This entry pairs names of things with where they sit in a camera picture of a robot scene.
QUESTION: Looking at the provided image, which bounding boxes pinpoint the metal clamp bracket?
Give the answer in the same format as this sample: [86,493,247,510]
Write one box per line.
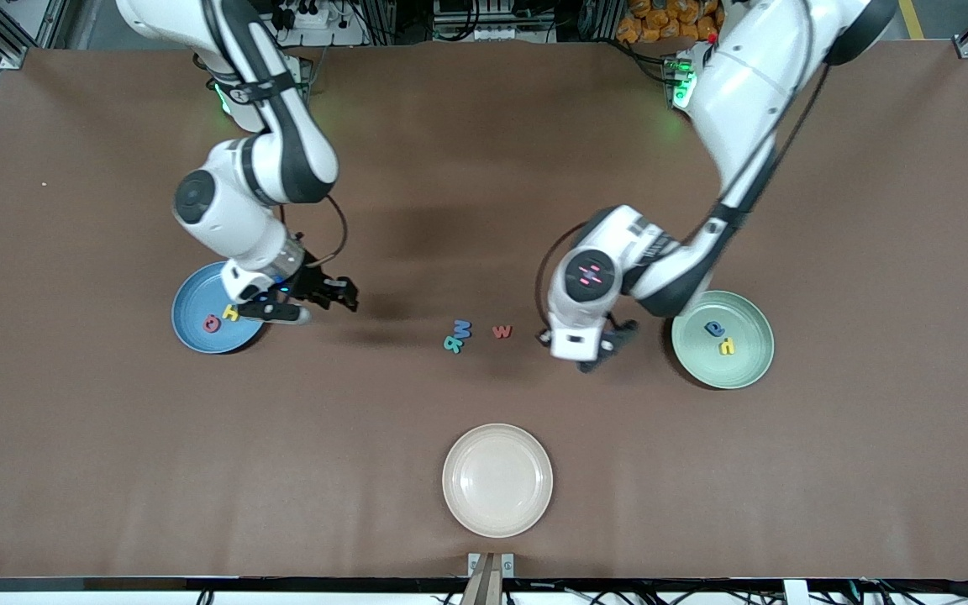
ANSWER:
[468,552,515,579]

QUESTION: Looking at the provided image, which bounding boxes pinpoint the green plate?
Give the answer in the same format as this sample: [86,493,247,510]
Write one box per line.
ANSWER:
[671,290,776,390]

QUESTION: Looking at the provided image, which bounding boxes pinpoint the bag of orange items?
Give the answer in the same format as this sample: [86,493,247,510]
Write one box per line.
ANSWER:
[616,0,724,43]

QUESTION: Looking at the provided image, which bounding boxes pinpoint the beige plate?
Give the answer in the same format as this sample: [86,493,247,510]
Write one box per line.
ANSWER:
[442,423,554,539]

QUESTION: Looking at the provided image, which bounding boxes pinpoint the beige mounting bar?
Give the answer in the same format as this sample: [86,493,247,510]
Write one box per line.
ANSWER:
[460,553,503,605]

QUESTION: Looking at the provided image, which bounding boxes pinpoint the blue plate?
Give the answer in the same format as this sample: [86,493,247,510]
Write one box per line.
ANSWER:
[171,260,271,355]

